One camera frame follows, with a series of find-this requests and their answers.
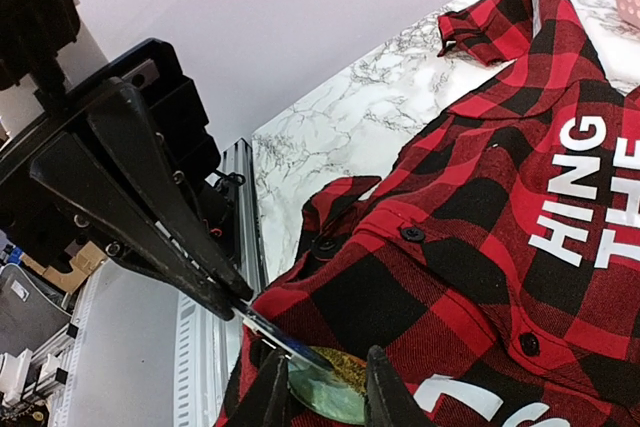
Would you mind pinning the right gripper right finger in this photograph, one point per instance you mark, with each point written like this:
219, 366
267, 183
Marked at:
388, 402

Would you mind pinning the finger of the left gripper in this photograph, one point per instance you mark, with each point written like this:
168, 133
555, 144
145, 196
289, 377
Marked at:
68, 170
122, 124

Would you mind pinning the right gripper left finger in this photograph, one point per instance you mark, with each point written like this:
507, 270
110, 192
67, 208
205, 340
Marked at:
267, 402

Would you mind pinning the blue round badge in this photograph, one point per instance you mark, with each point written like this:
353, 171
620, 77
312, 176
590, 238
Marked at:
300, 354

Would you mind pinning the red black plaid shirt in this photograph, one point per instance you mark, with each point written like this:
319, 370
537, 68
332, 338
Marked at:
497, 265

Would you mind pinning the green orange round badge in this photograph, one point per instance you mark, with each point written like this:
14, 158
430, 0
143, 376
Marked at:
338, 395

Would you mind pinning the cardboard box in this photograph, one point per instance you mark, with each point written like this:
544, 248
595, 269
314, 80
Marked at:
79, 267

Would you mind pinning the grey office chair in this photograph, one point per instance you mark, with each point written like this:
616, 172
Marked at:
28, 317

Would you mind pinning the aluminium front rail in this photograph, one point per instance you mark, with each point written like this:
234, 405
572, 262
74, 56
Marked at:
209, 317

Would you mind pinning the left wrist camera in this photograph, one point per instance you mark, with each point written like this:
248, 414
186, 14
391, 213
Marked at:
46, 50

